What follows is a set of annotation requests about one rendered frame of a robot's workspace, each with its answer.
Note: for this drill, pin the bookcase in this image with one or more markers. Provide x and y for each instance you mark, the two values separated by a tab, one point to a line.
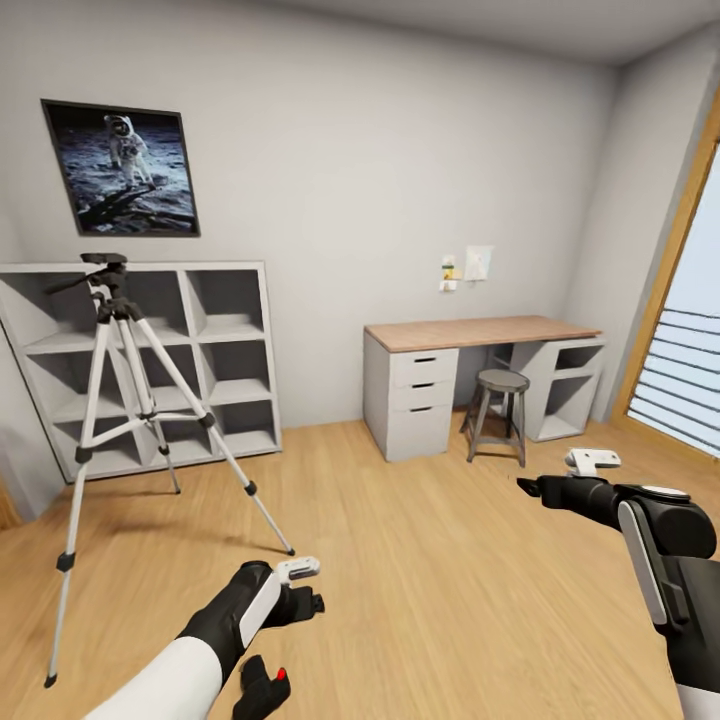
42	350

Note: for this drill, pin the desk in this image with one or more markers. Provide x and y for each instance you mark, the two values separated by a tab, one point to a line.
410	371

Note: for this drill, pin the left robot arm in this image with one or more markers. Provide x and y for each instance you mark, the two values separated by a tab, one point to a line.
185	679

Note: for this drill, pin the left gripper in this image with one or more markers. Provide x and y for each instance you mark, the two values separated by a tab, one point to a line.
301	605

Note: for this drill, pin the camera tripod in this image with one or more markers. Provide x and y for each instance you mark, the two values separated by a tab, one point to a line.
121	309

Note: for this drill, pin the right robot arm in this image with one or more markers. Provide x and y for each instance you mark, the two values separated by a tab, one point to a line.
670	540

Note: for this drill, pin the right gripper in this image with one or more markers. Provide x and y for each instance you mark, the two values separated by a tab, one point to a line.
563	492

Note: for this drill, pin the digital camera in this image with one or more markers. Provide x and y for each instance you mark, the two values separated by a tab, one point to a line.
262	694

